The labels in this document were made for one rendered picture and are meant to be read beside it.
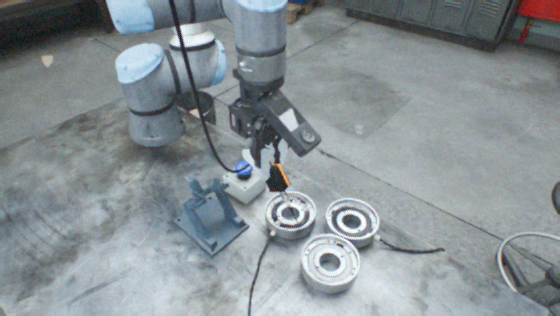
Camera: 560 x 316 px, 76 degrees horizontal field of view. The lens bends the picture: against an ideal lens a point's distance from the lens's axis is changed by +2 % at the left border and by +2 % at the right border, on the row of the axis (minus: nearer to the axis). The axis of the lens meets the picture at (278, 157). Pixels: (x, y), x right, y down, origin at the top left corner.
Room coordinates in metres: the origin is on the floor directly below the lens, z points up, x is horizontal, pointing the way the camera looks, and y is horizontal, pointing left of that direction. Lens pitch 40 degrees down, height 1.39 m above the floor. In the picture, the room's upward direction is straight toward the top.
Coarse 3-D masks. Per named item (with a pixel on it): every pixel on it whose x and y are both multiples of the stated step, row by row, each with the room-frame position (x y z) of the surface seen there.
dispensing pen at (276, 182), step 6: (270, 168) 0.49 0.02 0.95; (276, 168) 0.48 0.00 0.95; (270, 174) 0.48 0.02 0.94; (276, 174) 0.48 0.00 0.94; (282, 174) 0.48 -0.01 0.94; (270, 180) 0.48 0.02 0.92; (276, 180) 0.47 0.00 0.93; (282, 180) 0.47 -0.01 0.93; (270, 186) 0.48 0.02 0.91; (276, 186) 0.47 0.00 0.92; (282, 186) 0.47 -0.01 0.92; (282, 192) 0.47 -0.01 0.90; (282, 198) 0.47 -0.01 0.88; (288, 198) 0.47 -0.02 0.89; (288, 204) 0.46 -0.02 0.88; (294, 216) 0.45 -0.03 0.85
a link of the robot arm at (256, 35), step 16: (224, 0) 0.52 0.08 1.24; (240, 0) 0.48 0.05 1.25; (256, 0) 0.47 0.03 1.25; (272, 0) 0.48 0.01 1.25; (240, 16) 0.48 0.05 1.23; (256, 16) 0.47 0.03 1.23; (272, 16) 0.48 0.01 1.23; (240, 32) 0.48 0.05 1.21; (256, 32) 0.47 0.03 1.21; (272, 32) 0.48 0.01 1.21; (240, 48) 0.48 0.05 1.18; (256, 48) 0.47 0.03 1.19; (272, 48) 0.47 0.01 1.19
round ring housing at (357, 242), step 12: (336, 204) 0.50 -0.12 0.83; (348, 204) 0.51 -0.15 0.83; (360, 204) 0.50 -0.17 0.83; (348, 216) 0.48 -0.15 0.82; (360, 216) 0.47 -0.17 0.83; (372, 216) 0.47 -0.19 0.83; (348, 228) 0.44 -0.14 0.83; (360, 228) 0.44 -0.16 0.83; (348, 240) 0.41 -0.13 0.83; (360, 240) 0.41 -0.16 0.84; (372, 240) 0.42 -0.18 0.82
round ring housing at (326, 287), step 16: (320, 240) 0.41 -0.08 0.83; (336, 240) 0.41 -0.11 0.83; (304, 256) 0.38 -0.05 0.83; (320, 256) 0.38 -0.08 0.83; (336, 256) 0.38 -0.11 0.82; (352, 256) 0.38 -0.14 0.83; (304, 272) 0.35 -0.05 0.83; (320, 272) 0.35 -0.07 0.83; (336, 272) 0.35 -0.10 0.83; (352, 272) 0.35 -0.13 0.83; (320, 288) 0.32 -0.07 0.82; (336, 288) 0.32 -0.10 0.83
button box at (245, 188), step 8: (224, 176) 0.58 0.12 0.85; (232, 176) 0.58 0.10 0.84; (240, 176) 0.57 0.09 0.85; (248, 176) 0.57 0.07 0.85; (256, 176) 0.58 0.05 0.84; (232, 184) 0.55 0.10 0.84; (240, 184) 0.55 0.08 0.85; (248, 184) 0.55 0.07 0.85; (256, 184) 0.56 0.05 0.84; (264, 184) 0.58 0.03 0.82; (232, 192) 0.56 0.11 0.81; (240, 192) 0.54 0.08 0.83; (248, 192) 0.54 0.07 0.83; (256, 192) 0.56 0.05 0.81; (240, 200) 0.54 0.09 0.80; (248, 200) 0.54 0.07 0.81
